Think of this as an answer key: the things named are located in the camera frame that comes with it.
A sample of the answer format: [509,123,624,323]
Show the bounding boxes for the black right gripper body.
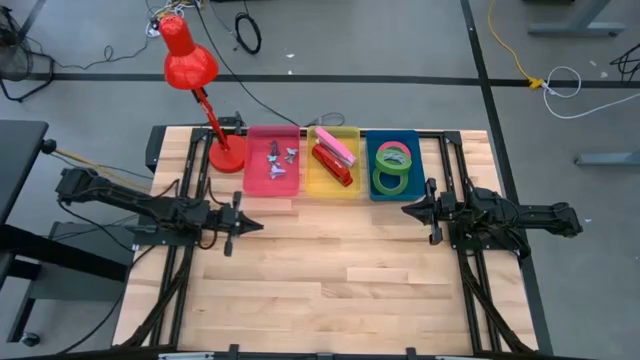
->
[426,178,459,246]

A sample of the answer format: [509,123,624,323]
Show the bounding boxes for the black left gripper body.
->
[207,191,244,257]

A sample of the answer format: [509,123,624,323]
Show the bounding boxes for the green tape roll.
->
[371,167,410,197]
[374,148,414,176]

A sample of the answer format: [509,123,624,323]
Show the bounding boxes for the red stapler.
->
[311,143,355,188]

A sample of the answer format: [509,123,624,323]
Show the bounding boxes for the pink stapler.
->
[313,126,358,169]

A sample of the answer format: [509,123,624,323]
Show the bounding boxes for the blue plastic bin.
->
[365,129,428,203]

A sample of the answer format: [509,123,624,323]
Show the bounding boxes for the pink translucent plastic bin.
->
[242,124,302,198]

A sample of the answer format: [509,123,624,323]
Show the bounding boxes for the yellow translucent plastic bin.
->
[303,124,362,199]

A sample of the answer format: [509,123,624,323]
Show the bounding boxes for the black power adapter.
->
[217,112,247,137]

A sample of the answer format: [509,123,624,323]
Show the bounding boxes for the red desk lamp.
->
[158,13,247,174]

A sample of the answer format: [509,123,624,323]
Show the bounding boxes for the grey desk leg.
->
[573,151,640,167]
[528,0,626,38]

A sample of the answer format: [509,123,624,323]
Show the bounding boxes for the white power strip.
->
[145,0,201,39]

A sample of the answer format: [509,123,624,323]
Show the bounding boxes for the black desk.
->
[0,119,130,349]

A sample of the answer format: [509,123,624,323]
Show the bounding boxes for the black floor fan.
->
[0,5,56,104]

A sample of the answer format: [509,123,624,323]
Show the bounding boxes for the black metal table frame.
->
[144,124,539,360]

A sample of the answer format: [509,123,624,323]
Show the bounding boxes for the long black cable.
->
[192,0,301,127]

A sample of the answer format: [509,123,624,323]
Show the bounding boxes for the white cable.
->
[541,65,640,120]

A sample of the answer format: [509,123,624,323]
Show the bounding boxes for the yellow extension cable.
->
[487,0,545,91]

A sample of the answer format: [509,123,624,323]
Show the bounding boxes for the coiled black cable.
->
[234,11,263,56]

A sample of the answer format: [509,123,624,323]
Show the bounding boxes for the tan cable with black knob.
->
[40,138,154,189]

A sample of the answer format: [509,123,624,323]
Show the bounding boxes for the black cable bundle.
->
[609,42,640,81]

